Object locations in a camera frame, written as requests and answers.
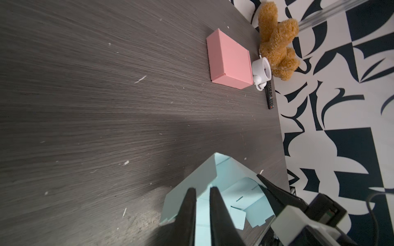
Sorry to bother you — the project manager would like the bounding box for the light blue paper box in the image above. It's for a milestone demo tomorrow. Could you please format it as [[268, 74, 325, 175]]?
[[160, 153, 274, 246]]

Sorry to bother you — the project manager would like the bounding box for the pink paper box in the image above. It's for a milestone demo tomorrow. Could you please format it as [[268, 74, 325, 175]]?
[[206, 29, 253, 90]]

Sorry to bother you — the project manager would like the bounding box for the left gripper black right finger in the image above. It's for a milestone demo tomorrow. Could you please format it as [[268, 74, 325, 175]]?
[[209, 187, 245, 246]]

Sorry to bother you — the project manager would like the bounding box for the black remote control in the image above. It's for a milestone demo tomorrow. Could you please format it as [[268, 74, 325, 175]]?
[[264, 81, 274, 110]]

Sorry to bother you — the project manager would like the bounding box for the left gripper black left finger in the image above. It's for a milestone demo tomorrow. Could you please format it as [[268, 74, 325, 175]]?
[[150, 188, 197, 246]]

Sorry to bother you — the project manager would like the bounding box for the brown teddy bear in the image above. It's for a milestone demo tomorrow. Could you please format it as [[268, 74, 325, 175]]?
[[258, 2, 300, 81]]

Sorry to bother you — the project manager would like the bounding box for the white alarm clock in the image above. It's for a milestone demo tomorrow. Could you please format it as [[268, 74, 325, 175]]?
[[251, 57, 272, 91]]

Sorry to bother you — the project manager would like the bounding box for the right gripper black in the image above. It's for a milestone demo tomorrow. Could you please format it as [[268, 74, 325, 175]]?
[[257, 174, 357, 246]]

